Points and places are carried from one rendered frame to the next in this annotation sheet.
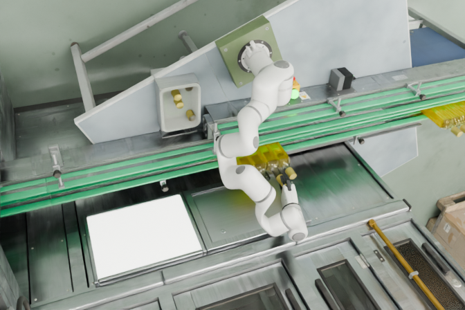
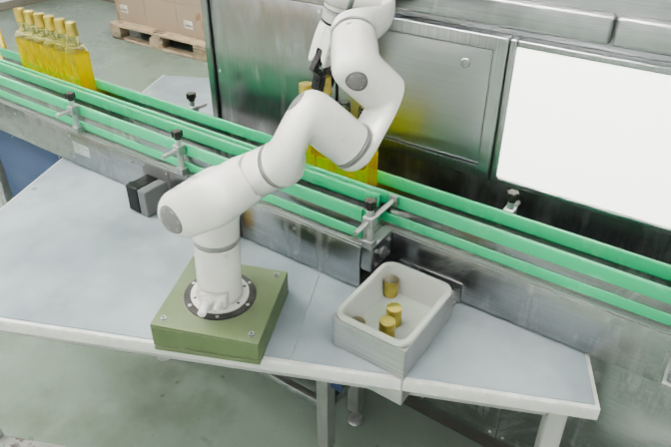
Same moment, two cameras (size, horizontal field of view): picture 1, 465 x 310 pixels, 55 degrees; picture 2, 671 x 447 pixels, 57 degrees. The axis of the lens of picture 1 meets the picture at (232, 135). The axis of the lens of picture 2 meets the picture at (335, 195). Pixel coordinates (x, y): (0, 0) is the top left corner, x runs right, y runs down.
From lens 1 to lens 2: 0.68 m
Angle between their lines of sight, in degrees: 15
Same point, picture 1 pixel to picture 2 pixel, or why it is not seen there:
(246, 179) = (356, 54)
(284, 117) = not seen: hidden behind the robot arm
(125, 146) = (533, 309)
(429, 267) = not seen: outside the picture
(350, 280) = not seen: outside the picture
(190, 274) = (562, 8)
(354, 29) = (68, 241)
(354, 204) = (258, 5)
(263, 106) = (245, 165)
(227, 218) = (445, 84)
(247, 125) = (288, 136)
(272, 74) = (191, 206)
